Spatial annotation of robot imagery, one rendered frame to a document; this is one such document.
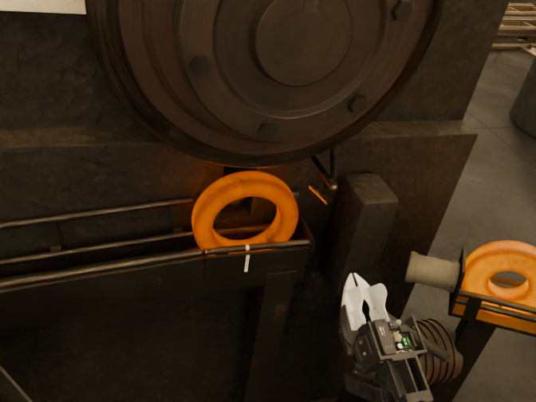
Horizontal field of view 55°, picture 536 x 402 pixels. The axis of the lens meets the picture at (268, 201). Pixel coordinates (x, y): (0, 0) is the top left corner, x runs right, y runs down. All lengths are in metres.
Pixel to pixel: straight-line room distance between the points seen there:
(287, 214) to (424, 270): 0.28
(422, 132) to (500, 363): 1.06
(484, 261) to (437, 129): 0.27
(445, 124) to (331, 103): 0.45
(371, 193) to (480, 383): 1.01
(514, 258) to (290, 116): 0.50
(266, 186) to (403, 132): 0.31
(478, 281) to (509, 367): 0.93
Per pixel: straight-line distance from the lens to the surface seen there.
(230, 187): 0.82
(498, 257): 0.97
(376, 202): 0.92
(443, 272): 1.00
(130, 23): 0.64
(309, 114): 0.66
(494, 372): 1.87
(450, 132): 1.06
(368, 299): 0.80
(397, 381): 0.72
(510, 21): 5.38
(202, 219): 0.85
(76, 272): 0.88
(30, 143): 0.86
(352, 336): 0.76
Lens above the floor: 1.30
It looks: 36 degrees down
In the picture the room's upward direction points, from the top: 9 degrees clockwise
